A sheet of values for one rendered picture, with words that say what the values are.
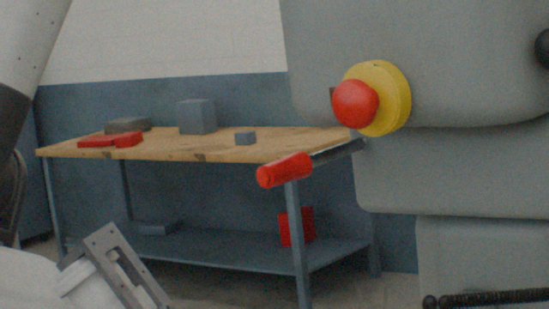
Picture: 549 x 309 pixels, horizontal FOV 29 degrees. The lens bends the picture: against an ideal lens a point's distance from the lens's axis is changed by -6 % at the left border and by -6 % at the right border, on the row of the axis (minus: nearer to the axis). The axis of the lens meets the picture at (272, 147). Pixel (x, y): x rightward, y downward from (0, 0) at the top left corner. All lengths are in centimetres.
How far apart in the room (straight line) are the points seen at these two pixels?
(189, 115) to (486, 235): 595
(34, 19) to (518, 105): 45
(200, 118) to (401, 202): 585
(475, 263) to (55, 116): 753
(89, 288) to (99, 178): 736
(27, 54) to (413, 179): 38
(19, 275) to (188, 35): 639
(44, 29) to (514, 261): 49
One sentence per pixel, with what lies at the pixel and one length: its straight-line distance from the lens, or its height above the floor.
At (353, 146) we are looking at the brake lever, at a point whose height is 170.
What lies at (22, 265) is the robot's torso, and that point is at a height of 165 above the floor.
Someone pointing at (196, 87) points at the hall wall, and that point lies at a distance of 732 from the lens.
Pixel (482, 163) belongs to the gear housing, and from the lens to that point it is 99.
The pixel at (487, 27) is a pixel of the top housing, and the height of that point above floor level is 181.
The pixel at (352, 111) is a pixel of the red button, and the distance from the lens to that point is 88.
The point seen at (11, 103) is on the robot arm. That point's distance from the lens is 103.
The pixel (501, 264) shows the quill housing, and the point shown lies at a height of 158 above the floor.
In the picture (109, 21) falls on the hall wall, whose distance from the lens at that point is 787.
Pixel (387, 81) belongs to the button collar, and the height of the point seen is 177.
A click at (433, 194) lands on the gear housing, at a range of 103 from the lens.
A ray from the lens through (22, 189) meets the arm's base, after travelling 106.
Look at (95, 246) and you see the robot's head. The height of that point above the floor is 169.
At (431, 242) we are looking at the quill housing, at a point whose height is 160.
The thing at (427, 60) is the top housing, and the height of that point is 179.
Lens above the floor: 188
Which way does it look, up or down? 9 degrees down
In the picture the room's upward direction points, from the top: 7 degrees counter-clockwise
